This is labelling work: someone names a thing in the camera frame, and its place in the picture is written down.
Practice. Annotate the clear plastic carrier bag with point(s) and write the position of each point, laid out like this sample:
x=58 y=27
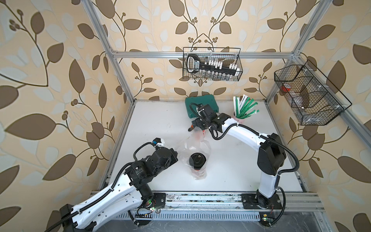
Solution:
x=194 y=152

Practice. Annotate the black wire basket wall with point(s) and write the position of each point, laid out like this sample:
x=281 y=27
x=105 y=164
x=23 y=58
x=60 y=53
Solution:
x=314 y=97
x=212 y=50

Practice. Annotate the green plastic tool case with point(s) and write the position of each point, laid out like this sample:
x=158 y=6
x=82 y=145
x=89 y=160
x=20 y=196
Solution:
x=200 y=100

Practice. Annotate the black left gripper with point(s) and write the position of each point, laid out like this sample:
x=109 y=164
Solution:
x=174 y=158

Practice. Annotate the black wire basket right wall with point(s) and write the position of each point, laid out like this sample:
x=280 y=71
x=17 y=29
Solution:
x=314 y=97

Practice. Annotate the black socket set holder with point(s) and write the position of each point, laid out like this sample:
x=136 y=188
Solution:
x=203 y=63

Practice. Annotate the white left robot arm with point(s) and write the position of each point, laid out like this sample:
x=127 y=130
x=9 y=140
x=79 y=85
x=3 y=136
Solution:
x=128 y=191

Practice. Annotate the aluminium frame rail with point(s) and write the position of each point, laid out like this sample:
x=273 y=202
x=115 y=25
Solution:
x=113 y=55

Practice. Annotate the red milk tea cup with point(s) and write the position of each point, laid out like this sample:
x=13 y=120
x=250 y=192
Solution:
x=200 y=135
x=197 y=162

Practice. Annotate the bundle of wrapped straws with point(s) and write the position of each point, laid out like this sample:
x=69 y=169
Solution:
x=244 y=107

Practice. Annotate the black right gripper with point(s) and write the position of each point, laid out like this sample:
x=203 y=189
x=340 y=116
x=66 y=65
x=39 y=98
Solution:
x=198 y=122

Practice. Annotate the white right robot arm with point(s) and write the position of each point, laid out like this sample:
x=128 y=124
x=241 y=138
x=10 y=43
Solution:
x=274 y=158

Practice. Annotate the pink metal straw bucket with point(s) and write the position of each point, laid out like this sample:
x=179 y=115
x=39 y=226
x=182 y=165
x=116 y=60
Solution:
x=239 y=121

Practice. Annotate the black wire basket back wall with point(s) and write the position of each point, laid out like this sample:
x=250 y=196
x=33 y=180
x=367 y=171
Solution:
x=212 y=50

